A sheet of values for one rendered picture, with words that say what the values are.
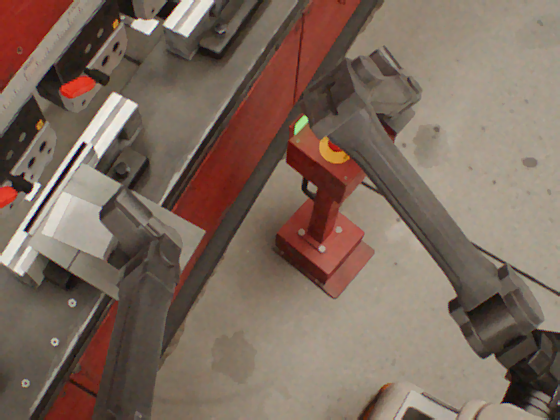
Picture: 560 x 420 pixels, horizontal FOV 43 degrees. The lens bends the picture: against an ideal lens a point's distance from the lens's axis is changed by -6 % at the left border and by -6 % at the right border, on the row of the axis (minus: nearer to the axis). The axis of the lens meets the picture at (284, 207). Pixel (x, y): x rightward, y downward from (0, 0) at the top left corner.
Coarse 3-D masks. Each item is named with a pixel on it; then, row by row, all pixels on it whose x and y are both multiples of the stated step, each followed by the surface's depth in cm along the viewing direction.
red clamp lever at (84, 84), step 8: (88, 72) 110; (96, 72) 109; (80, 80) 105; (88, 80) 106; (96, 80) 108; (104, 80) 109; (64, 88) 103; (72, 88) 103; (80, 88) 104; (88, 88) 106; (64, 96) 103; (72, 96) 103
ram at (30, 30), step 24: (0, 0) 82; (24, 0) 86; (48, 0) 91; (72, 0) 97; (96, 0) 103; (0, 24) 84; (24, 24) 89; (48, 24) 94; (72, 24) 100; (0, 48) 87; (24, 48) 92; (0, 72) 89; (24, 96) 98; (0, 120) 95
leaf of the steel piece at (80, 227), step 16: (80, 208) 129; (96, 208) 130; (64, 224) 128; (80, 224) 128; (96, 224) 129; (64, 240) 127; (80, 240) 127; (96, 240) 127; (112, 240) 126; (96, 256) 127
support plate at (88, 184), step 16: (80, 176) 132; (96, 176) 132; (80, 192) 131; (96, 192) 131; (112, 192) 131; (160, 208) 130; (176, 224) 129; (192, 224) 130; (32, 240) 127; (48, 240) 127; (192, 240) 129; (48, 256) 126; (64, 256) 126; (80, 256) 127; (80, 272) 126; (96, 272) 126; (112, 272) 126; (112, 288) 125
